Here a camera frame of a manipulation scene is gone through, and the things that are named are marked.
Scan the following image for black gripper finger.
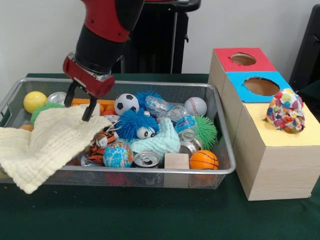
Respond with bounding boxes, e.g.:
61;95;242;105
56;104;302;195
81;95;98;123
63;82;78;108

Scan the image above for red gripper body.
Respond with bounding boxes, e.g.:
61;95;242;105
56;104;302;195
62;51;116;98

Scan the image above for cream waffle cloth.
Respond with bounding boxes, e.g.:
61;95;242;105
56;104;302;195
0;104;112;195

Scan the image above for colourful dotted napkin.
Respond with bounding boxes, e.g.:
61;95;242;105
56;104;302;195
266;87;306;135

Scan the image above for silver mesh bin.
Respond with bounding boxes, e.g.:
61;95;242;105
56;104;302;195
0;77;237;190

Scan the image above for wooden box with three holes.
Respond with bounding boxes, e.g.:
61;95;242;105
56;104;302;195
207;47;316;202

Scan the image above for orange toy brick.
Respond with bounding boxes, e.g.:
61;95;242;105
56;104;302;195
71;98;116;116

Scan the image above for yellow tennis ball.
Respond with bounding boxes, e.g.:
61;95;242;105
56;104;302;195
23;91;48;115

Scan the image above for black and white soccer ball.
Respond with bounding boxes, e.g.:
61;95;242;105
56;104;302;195
114;93;140;116

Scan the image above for blue spiky ball with eyes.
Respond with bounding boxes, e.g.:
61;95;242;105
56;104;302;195
114;107;160;143

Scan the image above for small globe ball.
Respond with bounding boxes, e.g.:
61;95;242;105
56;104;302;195
103;141;134;168

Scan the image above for light blue cloth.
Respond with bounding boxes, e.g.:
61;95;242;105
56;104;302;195
129;116;181;155

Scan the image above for white baseball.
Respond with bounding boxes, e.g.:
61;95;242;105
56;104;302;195
184;96;208;117

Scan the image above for green spiky ball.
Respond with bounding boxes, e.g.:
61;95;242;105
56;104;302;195
191;114;218;151

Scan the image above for dark green tablecloth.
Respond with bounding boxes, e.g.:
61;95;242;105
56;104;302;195
0;72;320;240

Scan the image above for orange basketball toy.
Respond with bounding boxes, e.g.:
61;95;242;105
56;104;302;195
189;149;220;171

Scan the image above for black upright board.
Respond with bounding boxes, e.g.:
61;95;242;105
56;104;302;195
289;4;320;94

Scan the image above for green cloth side table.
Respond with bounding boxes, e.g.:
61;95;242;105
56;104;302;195
296;79;320;107

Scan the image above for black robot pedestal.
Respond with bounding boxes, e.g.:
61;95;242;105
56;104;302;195
109;0;202;74

